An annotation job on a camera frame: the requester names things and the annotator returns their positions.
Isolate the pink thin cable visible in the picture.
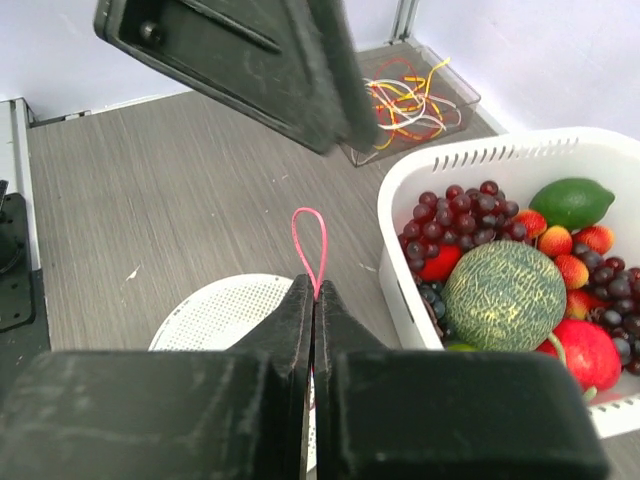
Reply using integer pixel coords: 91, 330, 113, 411
291, 207, 329, 301

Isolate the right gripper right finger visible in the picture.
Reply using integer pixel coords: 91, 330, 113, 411
314, 282, 610, 479

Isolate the green netted melon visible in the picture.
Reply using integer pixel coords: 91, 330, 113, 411
442, 240, 567, 352

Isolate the left aluminium frame post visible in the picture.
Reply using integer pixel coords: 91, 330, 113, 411
388, 0, 419, 45

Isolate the green lime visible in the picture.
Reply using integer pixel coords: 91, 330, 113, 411
529, 177, 616, 231

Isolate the red apple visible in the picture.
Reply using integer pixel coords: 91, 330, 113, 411
553, 319, 622, 392

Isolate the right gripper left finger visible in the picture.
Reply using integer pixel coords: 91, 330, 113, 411
1, 275, 314, 479

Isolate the yellow cable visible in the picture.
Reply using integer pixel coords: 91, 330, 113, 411
369, 56, 452, 151

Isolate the white cable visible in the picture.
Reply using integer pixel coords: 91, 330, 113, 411
367, 77, 462, 136

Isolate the clear plastic cable box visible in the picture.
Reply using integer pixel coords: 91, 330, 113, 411
341, 42, 481, 167

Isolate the small green pear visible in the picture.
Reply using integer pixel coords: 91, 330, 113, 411
445, 342, 477, 352

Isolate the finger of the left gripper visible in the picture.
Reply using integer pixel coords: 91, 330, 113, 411
307, 0, 378, 153
94, 0, 345, 154

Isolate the white perforated cable spool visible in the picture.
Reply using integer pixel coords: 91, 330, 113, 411
150, 274, 315, 479

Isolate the red strawberry cluster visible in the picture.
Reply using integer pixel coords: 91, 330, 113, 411
514, 209, 615, 320

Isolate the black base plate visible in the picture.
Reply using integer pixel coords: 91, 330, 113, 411
1, 180, 50, 367

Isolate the black grape bunch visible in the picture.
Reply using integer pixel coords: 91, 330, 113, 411
417, 283, 451, 341

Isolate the white plastic fruit basket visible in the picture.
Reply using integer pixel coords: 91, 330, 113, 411
375, 126, 640, 441

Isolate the dark red grape bunch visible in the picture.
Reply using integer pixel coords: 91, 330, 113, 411
398, 180, 528, 282

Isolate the red cable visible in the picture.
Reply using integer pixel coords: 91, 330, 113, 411
367, 58, 451, 144

